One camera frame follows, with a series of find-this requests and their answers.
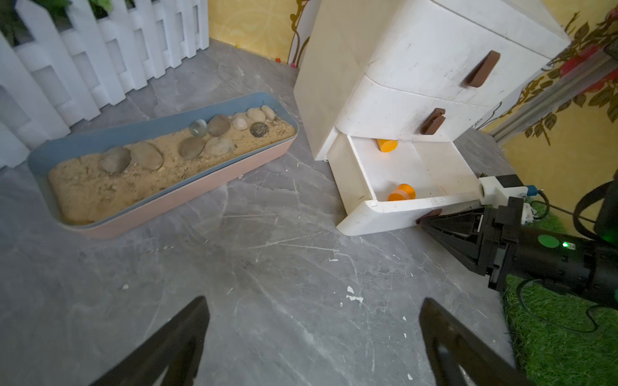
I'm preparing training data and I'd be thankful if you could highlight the orange paint can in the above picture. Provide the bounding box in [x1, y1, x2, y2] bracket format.
[388, 183, 416, 201]

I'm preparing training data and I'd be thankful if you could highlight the white picket fence flower planter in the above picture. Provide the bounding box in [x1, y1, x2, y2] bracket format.
[1, 0, 209, 167]

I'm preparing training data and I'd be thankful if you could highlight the green artificial grass mat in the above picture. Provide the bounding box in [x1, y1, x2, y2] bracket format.
[500, 207, 618, 386]

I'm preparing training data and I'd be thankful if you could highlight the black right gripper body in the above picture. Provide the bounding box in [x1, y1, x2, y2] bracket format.
[477, 197, 543, 292]

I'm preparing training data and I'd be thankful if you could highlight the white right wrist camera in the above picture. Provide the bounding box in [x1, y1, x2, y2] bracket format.
[479, 174, 538, 208]

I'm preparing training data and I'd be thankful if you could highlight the pink tray with sand and stones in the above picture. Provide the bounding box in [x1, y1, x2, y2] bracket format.
[27, 93, 298, 239]

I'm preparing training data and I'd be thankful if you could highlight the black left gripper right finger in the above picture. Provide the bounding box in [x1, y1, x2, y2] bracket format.
[418, 298, 533, 385]

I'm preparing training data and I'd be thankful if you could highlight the white three-drawer cabinet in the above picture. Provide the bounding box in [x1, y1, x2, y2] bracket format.
[294, 1, 571, 236]

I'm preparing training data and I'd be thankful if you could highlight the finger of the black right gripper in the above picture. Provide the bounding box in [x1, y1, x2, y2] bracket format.
[418, 209, 485, 276]

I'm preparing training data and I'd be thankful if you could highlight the yellow-orange paint can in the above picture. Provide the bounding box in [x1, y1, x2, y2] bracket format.
[377, 139, 398, 153]

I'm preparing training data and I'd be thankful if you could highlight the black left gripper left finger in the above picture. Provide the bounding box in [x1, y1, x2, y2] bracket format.
[93, 296, 210, 385]

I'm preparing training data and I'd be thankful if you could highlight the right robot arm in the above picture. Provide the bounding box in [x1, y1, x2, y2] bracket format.
[417, 175, 617, 308]

